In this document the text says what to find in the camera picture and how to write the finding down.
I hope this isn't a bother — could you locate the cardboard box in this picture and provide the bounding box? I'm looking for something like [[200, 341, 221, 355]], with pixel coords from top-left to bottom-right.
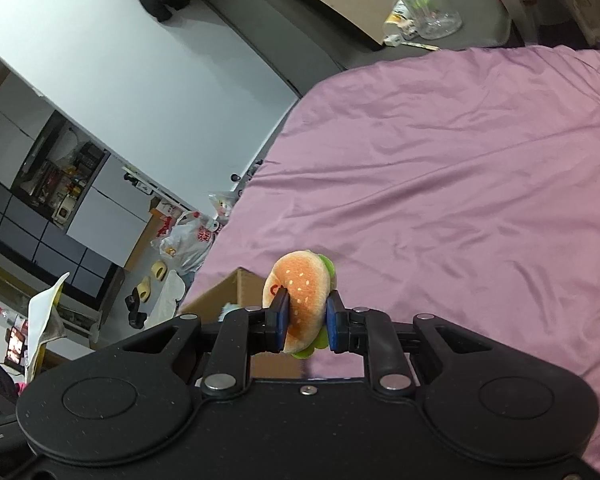
[[178, 268, 303, 379]]

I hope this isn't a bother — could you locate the burger plush toy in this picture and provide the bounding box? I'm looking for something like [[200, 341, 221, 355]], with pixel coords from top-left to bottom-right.
[[262, 249, 337, 359]]

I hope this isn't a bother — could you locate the grey-blue furry plush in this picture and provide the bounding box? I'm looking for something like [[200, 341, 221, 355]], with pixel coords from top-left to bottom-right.
[[218, 304, 240, 322]]

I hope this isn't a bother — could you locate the white towel on floor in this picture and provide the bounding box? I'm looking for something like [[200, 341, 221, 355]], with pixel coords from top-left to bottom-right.
[[145, 270, 186, 330]]

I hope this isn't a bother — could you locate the white plastic shopping bag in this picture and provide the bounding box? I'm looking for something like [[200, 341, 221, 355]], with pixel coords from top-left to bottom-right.
[[151, 210, 221, 274]]

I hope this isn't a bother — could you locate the red-label water bottle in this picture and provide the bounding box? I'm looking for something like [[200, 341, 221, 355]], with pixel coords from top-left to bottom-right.
[[0, 307, 26, 330]]

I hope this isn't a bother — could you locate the small clear plastic bag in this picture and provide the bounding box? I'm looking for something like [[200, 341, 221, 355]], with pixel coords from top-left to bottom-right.
[[209, 191, 240, 223]]

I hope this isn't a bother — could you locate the pink bed sheet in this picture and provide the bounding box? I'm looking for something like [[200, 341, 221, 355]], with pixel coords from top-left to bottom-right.
[[185, 47, 600, 472]]

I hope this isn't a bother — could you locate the white kitchen cabinet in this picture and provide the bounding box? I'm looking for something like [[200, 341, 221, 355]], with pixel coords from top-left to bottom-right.
[[0, 62, 184, 268]]

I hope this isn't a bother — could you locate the clear plastic water jug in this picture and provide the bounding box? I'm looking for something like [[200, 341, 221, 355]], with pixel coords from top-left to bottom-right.
[[386, 0, 464, 40]]

